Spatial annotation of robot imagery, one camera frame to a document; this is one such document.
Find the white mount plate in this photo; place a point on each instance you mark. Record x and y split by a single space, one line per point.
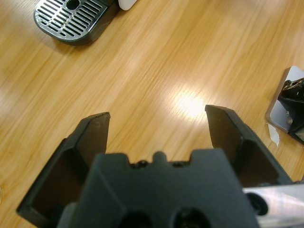
281 114

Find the white paper scrap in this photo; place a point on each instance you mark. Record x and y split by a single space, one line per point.
273 135

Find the white capsule coffee machine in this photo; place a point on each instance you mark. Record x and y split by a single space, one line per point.
127 4

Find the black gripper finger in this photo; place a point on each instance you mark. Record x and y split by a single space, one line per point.
251 161
71 166

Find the silver slotted drip tray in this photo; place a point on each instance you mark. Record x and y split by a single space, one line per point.
69 21

